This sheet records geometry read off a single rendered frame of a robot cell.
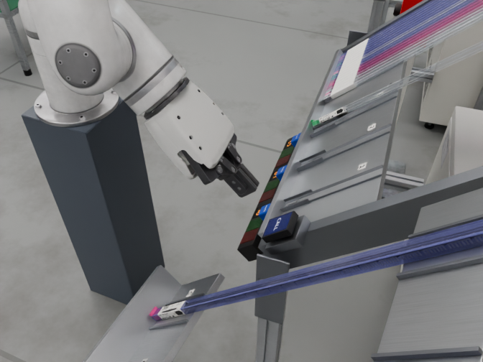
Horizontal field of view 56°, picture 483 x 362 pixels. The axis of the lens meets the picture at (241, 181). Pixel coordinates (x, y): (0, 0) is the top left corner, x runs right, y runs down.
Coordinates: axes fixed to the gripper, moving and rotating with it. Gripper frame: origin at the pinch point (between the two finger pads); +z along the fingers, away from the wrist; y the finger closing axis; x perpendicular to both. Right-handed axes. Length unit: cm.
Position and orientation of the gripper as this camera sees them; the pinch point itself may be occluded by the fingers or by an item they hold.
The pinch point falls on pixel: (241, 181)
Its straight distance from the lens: 63.8
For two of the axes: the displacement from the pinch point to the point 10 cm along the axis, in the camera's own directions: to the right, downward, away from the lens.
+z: 6.3, 7.0, 3.4
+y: -3.0, 6.2, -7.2
